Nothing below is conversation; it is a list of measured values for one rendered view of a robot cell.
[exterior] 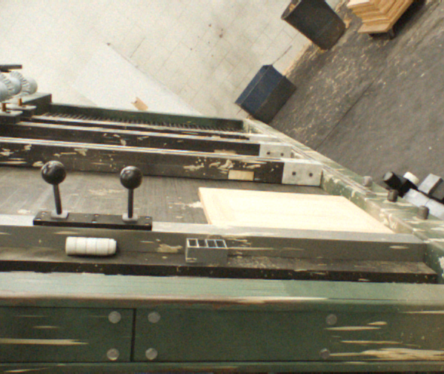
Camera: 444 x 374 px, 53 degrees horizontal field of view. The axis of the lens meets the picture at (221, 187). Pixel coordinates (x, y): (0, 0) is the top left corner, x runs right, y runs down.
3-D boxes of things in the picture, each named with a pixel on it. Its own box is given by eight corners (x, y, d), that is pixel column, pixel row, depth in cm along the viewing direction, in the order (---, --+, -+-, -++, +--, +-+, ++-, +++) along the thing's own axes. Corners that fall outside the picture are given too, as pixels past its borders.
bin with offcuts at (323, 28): (357, 18, 510) (316, -22, 492) (327, 55, 518) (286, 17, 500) (340, 21, 559) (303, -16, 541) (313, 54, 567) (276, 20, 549)
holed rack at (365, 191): (376, 196, 116) (376, 194, 116) (365, 195, 116) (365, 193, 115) (247, 119, 273) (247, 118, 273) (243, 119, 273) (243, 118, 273)
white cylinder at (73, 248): (64, 257, 73) (114, 259, 75) (65, 240, 73) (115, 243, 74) (68, 250, 76) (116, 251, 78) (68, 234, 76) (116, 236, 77)
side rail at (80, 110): (241, 139, 268) (243, 120, 265) (49, 123, 249) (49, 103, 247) (239, 136, 275) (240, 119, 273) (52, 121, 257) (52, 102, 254)
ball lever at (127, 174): (140, 232, 79) (143, 178, 70) (118, 231, 79) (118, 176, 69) (141, 216, 82) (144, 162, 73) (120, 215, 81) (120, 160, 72)
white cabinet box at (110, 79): (251, 157, 519) (102, 41, 463) (220, 196, 529) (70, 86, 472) (243, 146, 577) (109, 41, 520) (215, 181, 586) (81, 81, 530)
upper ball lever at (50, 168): (70, 229, 77) (63, 173, 68) (47, 228, 77) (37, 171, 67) (73, 213, 80) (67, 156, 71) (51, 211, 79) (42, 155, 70)
